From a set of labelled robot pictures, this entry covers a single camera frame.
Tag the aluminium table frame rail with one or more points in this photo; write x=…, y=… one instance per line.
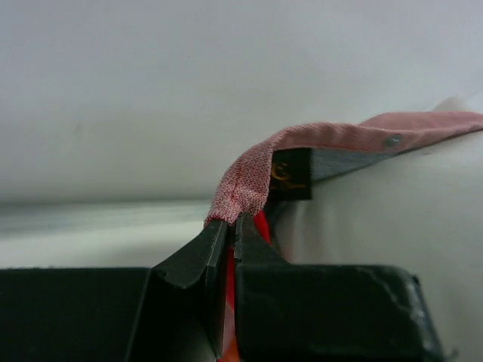
x=38, y=218

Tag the white pillow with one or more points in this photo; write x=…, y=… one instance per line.
x=382, y=226

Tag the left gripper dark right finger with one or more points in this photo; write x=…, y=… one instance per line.
x=293, y=312

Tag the red patterned pillowcase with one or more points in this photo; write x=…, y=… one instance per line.
x=402, y=189

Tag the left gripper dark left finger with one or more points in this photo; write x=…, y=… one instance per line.
x=173, y=311

